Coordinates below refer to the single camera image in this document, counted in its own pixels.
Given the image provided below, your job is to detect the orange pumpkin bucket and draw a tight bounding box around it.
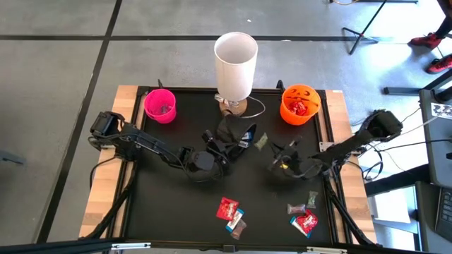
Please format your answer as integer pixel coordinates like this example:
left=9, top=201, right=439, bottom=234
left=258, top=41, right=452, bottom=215
left=279, top=83, right=322, bottom=126

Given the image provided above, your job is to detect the clear lamp power cord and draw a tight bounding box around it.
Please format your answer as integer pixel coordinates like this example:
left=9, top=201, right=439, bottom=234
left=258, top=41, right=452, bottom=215
left=214, top=93, right=266, bottom=120

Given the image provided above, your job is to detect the black pumpkin bucket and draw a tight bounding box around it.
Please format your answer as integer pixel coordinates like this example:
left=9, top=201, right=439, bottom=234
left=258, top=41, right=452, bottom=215
left=215, top=113, right=258, bottom=160

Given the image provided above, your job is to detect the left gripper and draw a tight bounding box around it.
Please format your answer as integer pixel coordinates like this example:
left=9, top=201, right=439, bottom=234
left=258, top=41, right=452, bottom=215
left=192, top=129, right=230, bottom=181

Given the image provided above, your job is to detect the pink plastic bucket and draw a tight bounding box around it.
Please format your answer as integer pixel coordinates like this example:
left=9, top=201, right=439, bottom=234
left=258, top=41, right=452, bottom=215
left=143, top=87, right=177, bottom=125

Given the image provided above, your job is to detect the grey desk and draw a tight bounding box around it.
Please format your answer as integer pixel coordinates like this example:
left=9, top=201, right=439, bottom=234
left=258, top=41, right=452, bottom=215
left=383, top=68, right=452, bottom=188

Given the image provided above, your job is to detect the green candy pouch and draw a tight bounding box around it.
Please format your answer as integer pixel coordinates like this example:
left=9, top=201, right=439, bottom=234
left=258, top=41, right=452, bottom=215
left=305, top=190, right=319, bottom=210

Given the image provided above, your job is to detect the red shoes top right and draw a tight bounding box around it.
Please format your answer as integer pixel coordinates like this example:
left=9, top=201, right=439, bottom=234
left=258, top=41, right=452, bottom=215
left=408, top=0, right=452, bottom=75

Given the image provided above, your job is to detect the white box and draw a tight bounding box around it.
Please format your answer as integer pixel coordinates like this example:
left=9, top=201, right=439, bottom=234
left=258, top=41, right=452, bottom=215
left=367, top=186, right=413, bottom=226

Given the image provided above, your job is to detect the clear brown candy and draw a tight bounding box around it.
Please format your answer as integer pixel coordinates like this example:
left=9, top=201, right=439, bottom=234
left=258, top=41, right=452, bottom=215
left=287, top=203, right=307, bottom=215
left=230, top=219, right=247, bottom=241

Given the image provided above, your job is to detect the dark desk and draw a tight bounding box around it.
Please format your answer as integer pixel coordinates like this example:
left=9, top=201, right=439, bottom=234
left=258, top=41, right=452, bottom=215
left=415, top=181, right=452, bottom=253

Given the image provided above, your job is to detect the green clear candy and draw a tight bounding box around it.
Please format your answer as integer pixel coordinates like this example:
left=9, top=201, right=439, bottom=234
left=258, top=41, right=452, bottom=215
left=254, top=132, right=269, bottom=152

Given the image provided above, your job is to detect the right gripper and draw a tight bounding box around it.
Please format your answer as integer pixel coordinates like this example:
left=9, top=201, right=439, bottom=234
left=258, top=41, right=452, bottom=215
left=267, top=135, right=321, bottom=181

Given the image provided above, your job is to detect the white table lamp wood base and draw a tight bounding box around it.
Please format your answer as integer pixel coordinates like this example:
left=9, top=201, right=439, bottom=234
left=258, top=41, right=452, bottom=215
left=213, top=31, right=259, bottom=119

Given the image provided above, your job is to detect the black floor stand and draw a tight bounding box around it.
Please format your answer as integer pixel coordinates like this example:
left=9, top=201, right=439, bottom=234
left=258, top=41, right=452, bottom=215
left=341, top=0, right=389, bottom=56

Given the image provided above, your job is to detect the grey floor object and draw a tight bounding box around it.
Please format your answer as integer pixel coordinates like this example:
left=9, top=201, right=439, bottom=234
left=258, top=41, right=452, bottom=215
left=0, top=149, right=28, bottom=167

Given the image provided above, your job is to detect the black cable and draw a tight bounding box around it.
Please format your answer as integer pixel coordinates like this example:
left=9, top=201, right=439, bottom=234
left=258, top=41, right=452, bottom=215
left=89, top=156, right=118, bottom=191

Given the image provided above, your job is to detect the black table mat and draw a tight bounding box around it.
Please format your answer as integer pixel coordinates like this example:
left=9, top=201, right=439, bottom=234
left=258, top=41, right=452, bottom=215
left=125, top=86, right=335, bottom=246

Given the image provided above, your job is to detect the white patterned paper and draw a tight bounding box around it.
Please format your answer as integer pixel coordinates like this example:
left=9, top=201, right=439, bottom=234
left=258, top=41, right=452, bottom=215
left=429, top=102, right=452, bottom=121

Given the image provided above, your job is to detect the computer keyboard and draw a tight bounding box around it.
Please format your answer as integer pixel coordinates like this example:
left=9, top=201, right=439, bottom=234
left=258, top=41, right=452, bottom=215
left=435, top=186, right=452, bottom=243

